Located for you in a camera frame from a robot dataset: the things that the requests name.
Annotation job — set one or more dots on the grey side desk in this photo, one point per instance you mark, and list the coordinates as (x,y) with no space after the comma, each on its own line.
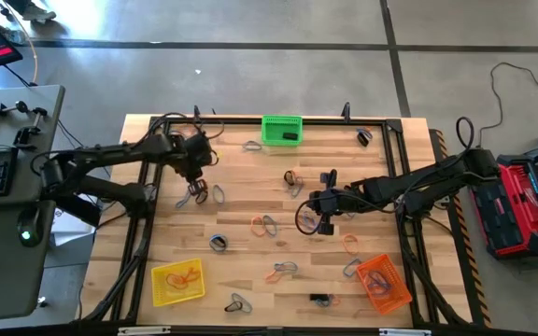
(12,261)

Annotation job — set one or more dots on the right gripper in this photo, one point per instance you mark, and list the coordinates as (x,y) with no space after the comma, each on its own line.
(334,200)

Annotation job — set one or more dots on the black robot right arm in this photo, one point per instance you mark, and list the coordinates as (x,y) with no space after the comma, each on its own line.
(414,182)

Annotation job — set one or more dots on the black table clamp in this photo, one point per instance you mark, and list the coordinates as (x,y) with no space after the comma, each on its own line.
(197,113)
(346,112)

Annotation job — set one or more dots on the yellow plastic basket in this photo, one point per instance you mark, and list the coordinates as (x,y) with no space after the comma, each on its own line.
(161,294)

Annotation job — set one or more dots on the blue and orange band right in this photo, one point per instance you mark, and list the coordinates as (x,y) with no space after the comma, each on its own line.
(325,304)

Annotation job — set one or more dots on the orange rubber band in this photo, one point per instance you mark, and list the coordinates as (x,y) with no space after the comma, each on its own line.
(251,226)
(269,279)
(367,129)
(335,301)
(292,179)
(175,280)
(344,244)

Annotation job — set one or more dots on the black rubber band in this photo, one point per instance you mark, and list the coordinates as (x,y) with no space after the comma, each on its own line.
(286,177)
(221,242)
(202,200)
(227,308)
(362,140)
(290,135)

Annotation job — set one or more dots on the blue rubber band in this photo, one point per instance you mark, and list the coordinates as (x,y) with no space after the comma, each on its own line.
(369,134)
(276,226)
(344,270)
(250,305)
(244,146)
(213,193)
(376,282)
(307,215)
(292,264)
(184,200)
(210,242)
(297,191)

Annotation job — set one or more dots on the black computer mouse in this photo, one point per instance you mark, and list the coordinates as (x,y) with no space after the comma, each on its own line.
(30,226)

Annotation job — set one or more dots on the yellow black hazard strip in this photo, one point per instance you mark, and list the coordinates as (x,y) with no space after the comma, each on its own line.
(476,280)

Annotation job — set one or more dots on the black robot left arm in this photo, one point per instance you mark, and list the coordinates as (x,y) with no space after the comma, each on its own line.
(110,154)

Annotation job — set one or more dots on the person's foot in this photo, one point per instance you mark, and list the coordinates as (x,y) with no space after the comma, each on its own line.
(35,13)

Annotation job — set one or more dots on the white cardboard box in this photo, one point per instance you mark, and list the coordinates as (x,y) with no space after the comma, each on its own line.
(70,231)

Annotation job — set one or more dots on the green plastic basket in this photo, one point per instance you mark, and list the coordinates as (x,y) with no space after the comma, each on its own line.
(273,135)

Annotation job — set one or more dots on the orange plastic basket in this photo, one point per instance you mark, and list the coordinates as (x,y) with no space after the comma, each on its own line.
(397,298)

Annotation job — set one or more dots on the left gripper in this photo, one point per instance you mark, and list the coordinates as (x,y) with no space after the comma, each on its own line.
(194,154)

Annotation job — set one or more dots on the silver frame bracket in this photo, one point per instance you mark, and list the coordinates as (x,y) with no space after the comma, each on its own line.
(143,330)
(404,332)

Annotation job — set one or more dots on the red black toolbox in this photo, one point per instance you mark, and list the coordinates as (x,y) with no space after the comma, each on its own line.
(516,210)

